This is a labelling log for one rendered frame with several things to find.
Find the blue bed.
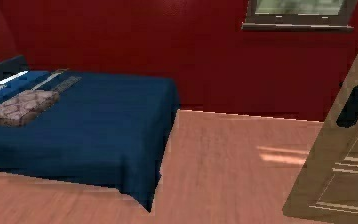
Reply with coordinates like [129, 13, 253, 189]
[0, 55, 181, 213]

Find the grey patterned flat strip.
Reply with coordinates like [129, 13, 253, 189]
[52, 75, 83, 94]

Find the grey framed window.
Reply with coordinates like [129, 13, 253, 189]
[241, 0, 358, 33]

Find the pink patterned pillow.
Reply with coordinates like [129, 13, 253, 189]
[0, 89, 61, 128]

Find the tan wooden room door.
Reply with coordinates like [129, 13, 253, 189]
[282, 27, 358, 224]

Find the blue pillow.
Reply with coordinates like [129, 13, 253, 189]
[0, 70, 51, 111]

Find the black door handle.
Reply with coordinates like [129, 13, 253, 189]
[335, 83, 358, 129]

